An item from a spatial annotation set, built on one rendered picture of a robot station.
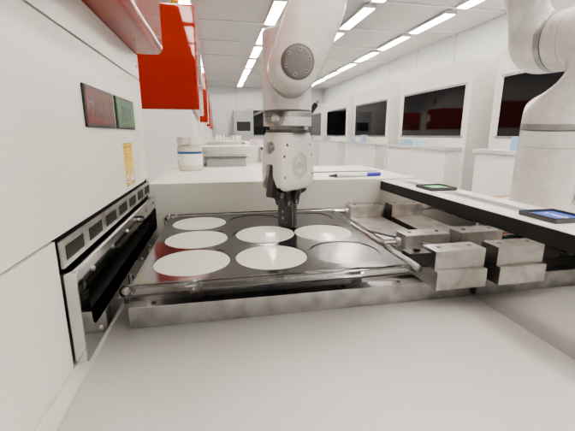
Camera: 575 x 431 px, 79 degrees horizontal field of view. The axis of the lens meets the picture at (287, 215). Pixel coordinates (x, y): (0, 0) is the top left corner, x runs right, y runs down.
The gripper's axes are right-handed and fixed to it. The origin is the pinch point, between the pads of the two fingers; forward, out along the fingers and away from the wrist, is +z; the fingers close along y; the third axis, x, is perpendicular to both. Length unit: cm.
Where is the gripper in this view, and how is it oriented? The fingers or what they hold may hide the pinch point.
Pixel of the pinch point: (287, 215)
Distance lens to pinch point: 65.0
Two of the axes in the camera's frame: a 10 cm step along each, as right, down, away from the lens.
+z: 0.0, 9.7, 2.3
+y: 6.0, -1.8, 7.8
